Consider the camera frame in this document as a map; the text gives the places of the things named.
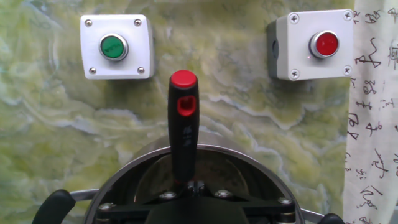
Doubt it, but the beige calligraphy cloth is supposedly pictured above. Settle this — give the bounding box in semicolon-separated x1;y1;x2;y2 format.
343;0;398;224

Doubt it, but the steel pot with black handles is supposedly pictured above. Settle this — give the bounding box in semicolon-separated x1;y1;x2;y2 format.
30;130;346;224

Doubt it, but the black ladle with red tip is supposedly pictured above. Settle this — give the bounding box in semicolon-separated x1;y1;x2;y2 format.
167;69;200;187

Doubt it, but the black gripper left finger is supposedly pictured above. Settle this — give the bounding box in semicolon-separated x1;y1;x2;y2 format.
96;183;190;224

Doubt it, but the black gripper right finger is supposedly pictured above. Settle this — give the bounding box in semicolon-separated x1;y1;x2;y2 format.
195;183;296;224

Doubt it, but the green marble pattern mat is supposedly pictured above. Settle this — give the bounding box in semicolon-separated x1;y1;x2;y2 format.
0;0;355;224

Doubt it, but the red push button box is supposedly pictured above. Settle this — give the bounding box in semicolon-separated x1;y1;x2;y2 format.
266;9;354;82

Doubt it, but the green push button box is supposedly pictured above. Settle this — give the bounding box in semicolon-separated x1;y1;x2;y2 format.
80;14;155;80

